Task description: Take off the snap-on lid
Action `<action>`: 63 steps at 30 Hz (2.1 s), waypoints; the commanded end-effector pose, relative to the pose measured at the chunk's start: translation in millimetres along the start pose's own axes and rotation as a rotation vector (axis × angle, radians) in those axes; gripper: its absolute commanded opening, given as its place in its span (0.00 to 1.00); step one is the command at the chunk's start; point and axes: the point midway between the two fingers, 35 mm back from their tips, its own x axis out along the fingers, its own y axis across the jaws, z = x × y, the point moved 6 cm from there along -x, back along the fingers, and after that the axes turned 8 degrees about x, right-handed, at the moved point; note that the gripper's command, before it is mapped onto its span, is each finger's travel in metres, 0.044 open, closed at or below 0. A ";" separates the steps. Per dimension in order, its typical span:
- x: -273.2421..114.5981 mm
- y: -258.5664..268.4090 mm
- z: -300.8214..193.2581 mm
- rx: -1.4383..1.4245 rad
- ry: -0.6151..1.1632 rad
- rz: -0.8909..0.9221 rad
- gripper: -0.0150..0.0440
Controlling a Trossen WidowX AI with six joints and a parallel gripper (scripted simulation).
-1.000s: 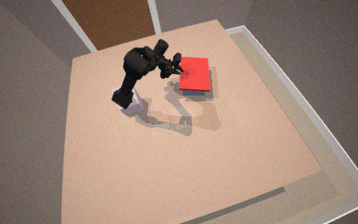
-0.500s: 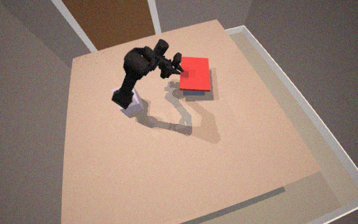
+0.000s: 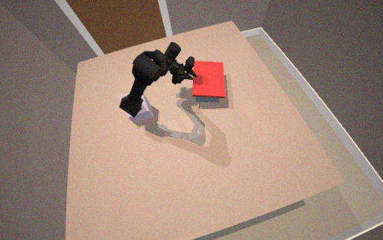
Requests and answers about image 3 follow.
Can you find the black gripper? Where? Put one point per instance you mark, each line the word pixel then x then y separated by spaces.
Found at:
pixel 188 67

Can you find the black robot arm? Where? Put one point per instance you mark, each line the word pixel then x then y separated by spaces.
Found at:
pixel 148 67

